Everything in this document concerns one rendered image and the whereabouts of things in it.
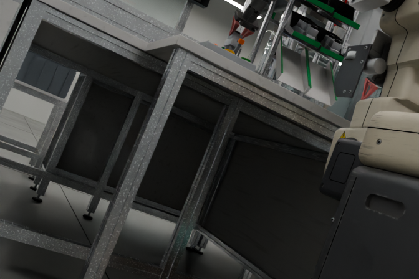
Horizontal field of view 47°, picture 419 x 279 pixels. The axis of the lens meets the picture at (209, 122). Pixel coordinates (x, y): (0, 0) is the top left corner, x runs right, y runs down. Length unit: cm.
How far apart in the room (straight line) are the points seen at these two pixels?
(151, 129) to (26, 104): 1104
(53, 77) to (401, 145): 296
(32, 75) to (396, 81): 275
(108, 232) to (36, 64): 246
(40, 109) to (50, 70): 868
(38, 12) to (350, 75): 93
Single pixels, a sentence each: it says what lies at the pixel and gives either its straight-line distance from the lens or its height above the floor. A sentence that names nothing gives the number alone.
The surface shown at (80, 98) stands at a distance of 294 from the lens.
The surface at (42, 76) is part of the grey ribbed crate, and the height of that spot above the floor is 71.
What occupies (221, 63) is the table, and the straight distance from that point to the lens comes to 132.
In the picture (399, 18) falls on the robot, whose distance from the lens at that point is 138.
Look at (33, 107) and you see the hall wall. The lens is 1228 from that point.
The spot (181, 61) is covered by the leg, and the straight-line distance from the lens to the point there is 131.
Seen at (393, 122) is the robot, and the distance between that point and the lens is 100.
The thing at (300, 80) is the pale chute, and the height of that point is 104.
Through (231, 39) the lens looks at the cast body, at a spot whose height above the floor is 107.
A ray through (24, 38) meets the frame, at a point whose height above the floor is 71.
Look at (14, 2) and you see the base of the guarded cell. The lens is 156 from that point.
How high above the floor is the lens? 57
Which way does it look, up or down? 5 degrees up
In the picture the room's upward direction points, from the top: 22 degrees clockwise
